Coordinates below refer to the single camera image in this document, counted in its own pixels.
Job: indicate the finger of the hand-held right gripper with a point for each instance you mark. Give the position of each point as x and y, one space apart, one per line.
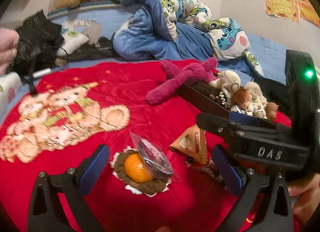
215 123
247 120

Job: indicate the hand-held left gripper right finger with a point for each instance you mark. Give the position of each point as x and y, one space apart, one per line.
226 169

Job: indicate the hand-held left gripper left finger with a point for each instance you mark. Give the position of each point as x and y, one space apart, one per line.
93 169

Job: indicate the dark brown box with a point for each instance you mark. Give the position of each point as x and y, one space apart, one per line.
200 99

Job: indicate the orange triangular packet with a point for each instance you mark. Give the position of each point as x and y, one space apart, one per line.
190 144

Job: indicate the orange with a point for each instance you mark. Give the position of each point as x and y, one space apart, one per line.
135 169

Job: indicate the crochet doughnut coaster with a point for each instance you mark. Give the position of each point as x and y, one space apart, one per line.
147 187

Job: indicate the clear snack packet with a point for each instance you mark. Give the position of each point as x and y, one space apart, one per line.
155 157

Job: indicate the person's right hand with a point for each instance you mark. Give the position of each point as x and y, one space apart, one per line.
308 197

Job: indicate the brown plush toy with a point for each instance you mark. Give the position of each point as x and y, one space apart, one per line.
242 98

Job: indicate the small brown figure toy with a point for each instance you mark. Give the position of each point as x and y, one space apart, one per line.
271 109

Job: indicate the beige plush toy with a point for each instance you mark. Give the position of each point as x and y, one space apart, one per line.
253 88

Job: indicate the black clothes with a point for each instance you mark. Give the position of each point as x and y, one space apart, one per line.
272 89

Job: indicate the white plush toy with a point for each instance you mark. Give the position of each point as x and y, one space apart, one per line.
226 76

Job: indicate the pink plush toy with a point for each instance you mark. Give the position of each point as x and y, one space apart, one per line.
190 74

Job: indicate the red bear-print blanket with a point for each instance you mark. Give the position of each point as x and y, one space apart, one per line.
112 91

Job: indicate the blue cartoon-print quilt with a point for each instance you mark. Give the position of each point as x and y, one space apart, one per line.
145 41

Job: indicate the silver metal tube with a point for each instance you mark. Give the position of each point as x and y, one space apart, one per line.
42 73

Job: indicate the dark clothes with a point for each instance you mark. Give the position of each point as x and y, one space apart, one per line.
85 55

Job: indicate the white cartoon-print pillow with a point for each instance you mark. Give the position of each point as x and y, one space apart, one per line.
75 39
10 89

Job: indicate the black plastic bag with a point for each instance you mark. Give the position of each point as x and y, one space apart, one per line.
37 36

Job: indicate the pink quilt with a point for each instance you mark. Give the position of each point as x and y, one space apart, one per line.
7 46

